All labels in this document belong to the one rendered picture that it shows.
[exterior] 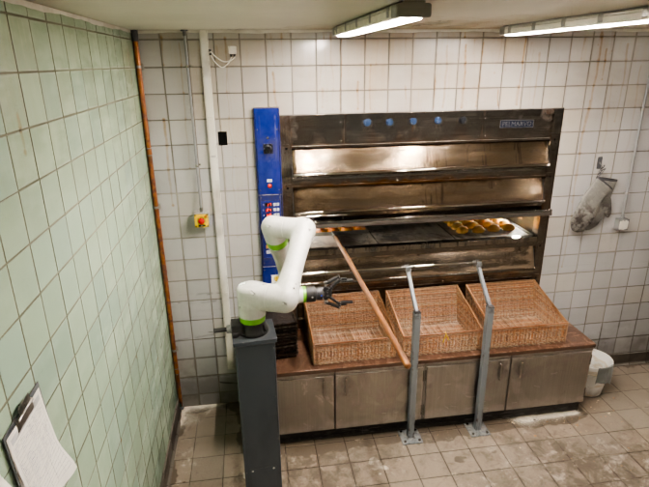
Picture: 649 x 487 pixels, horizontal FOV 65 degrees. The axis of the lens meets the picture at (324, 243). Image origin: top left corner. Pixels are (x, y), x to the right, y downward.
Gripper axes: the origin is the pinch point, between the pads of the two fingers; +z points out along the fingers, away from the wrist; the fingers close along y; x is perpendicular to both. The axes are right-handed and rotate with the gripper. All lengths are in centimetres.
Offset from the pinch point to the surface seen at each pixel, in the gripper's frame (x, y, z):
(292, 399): -17, 81, -34
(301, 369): -18, 60, -27
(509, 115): -69, -89, 123
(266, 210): -67, -32, -43
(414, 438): -10, 117, 47
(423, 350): -20, 56, 54
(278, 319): -41, 35, -39
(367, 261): -72, 11, 28
